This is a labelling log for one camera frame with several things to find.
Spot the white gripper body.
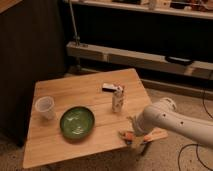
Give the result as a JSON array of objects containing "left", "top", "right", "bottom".
[{"left": 132, "top": 116, "right": 146, "bottom": 136}]

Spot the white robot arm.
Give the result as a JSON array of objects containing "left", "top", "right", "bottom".
[{"left": 130, "top": 97, "right": 213, "bottom": 149}]

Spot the green ceramic bowl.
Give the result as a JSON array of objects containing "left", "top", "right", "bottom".
[{"left": 60, "top": 106, "right": 95, "bottom": 140}]

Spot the translucent plastic cup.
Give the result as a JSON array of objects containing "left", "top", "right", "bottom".
[{"left": 35, "top": 96, "right": 56, "bottom": 120}]

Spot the orange toy carrot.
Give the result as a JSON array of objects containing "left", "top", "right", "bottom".
[{"left": 119, "top": 131, "right": 152, "bottom": 143}]

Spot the small black white box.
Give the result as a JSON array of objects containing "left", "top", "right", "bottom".
[{"left": 102, "top": 83, "right": 116, "bottom": 92}]

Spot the wooden table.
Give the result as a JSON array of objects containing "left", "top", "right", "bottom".
[{"left": 22, "top": 68, "right": 169, "bottom": 170}]

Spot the white lower shelf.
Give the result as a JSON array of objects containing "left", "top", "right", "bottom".
[{"left": 66, "top": 42, "right": 213, "bottom": 80}]

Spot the metal pole stand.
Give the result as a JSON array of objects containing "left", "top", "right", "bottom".
[{"left": 68, "top": 0, "right": 82, "bottom": 72}]

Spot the upper cluttered shelf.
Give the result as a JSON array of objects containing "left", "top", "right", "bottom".
[{"left": 63, "top": 0, "right": 213, "bottom": 20}]

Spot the black floor cable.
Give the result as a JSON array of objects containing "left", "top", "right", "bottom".
[{"left": 177, "top": 71, "right": 213, "bottom": 171}]

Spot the black handle on shelf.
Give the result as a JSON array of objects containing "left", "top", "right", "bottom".
[{"left": 164, "top": 56, "right": 194, "bottom": 66}]

